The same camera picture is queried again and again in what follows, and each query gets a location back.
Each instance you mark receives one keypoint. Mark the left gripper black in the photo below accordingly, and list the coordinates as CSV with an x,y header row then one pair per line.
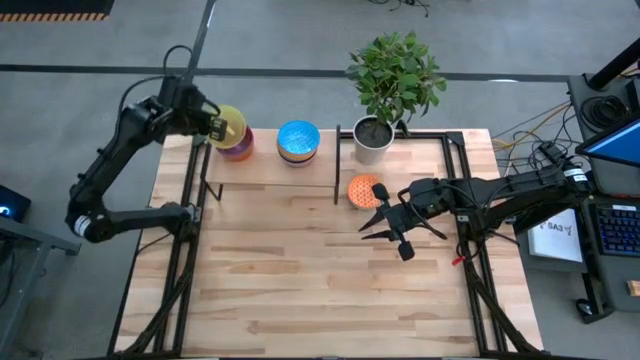
x,y
207,120

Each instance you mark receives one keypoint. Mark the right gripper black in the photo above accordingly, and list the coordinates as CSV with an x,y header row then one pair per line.
x,y
425,200

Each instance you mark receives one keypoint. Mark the yellow translucent plastic bowl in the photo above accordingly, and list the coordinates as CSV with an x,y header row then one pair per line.
x,y
235,120

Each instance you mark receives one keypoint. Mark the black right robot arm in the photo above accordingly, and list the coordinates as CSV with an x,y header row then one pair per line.
x,y
525,192

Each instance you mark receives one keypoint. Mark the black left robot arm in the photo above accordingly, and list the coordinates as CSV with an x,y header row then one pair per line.
x,y
100,170

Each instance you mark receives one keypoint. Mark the white plant pot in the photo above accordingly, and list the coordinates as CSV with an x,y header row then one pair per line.
x,y
372,147

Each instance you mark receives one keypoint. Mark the red clip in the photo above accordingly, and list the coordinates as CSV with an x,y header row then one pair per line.
x,y
458,260

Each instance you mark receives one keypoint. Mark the green potted plant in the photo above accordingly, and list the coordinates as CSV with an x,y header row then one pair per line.
x,y
395,75

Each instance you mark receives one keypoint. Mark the white paper sheet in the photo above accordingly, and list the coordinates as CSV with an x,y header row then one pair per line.
x,y
555,240

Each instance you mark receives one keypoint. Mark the black hazard-striped floor mat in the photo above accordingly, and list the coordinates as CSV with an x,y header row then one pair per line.
x,y
50,7

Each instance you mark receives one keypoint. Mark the black device with blue light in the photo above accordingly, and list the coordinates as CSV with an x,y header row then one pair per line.
x,y
12,202

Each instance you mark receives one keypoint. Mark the gray metal cart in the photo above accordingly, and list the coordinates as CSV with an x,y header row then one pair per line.
x,y
30,240

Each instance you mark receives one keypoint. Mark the blue-lit black keyboard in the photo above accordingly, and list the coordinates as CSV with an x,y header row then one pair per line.
x,y
620,230

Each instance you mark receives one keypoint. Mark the laptop with blue screen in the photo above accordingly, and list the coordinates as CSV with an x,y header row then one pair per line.
x,y
615,145

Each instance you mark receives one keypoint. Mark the small wooden block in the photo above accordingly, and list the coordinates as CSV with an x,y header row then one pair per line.
x,y
634,288

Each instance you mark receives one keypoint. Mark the black pole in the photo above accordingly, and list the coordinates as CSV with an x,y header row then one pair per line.
x,y
617,65

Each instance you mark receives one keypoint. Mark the black metal table frame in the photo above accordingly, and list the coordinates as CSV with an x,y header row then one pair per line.
x,y
175,295

